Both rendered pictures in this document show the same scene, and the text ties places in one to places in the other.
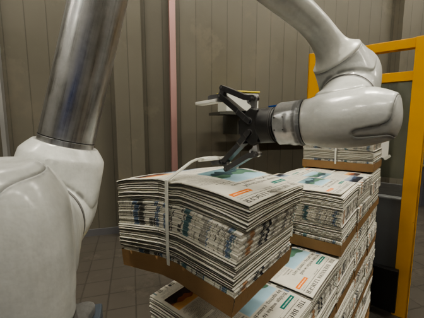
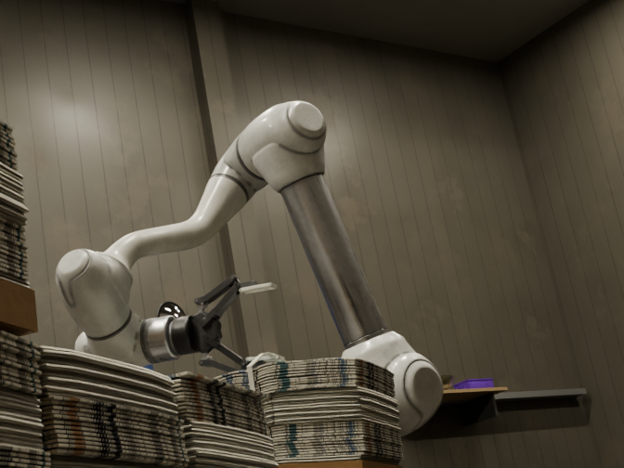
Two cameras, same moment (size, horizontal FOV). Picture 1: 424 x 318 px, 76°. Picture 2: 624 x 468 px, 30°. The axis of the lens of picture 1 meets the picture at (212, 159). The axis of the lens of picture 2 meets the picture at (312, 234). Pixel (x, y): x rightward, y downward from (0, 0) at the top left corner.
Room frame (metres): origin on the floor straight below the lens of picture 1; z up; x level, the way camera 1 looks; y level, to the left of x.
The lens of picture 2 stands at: (2.75, -0.70, 0.76)
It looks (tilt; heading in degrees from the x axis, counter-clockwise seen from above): 18 degrees up; 158
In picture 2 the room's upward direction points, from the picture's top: 11 degrees counter-clockwise
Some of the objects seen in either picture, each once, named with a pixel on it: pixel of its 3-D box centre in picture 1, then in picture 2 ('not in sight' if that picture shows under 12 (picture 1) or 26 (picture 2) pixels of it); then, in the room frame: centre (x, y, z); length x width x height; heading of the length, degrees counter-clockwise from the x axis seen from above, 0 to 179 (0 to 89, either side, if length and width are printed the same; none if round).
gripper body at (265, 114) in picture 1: (259, 125); (198, 332); (0.60, -0.10, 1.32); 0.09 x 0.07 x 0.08; 53
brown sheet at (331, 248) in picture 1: (303, 228); not in sight; (1.17, -0.41, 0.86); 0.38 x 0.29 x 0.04; 52
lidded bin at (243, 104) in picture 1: (237, 102); not in sight; (3.20, -0.30, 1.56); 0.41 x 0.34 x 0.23; 106
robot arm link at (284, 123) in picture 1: (291, 123); (164, 339); (0.56, -0.16, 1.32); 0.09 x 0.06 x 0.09; 143
